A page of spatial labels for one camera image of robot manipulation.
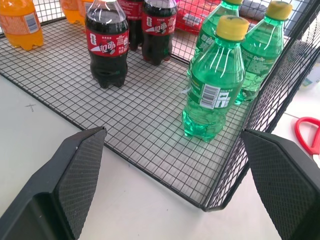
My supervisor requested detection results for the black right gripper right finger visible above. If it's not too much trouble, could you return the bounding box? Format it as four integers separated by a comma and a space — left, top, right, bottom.
240, 127, 320, 240

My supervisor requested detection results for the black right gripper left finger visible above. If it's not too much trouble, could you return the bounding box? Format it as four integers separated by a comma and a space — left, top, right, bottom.
0, 126, 108, 240

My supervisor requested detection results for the green Sprite bottle yellow cap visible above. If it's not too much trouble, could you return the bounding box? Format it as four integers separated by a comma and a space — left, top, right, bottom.
190, 0, 243, 68
181, 14, 250, 143
234, 0, 294, 105

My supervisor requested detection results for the cola bottle red label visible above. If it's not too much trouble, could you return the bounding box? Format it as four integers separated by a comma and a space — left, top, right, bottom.
84, 0, 130, 89
117, 0, 145, 52
141, 0, 178, 67

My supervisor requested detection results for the orange soda bottle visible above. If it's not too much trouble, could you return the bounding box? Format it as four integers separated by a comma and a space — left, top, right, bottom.
0, 0, 45, 52
77, 0, 95, 27
59, 0, 83, 25

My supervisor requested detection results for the grey pouch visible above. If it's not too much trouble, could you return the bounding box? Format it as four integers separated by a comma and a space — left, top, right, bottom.
238, 0, 276, 22

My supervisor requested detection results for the red snack package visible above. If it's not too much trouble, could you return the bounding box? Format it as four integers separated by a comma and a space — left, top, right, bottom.
174, 0, 223, 35

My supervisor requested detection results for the red scissors handle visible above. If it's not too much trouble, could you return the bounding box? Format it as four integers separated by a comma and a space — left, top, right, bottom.
294, 116, 320, 156

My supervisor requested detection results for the black wire mesh basket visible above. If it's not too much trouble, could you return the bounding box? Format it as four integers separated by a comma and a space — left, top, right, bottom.
0, 0, 320, 213

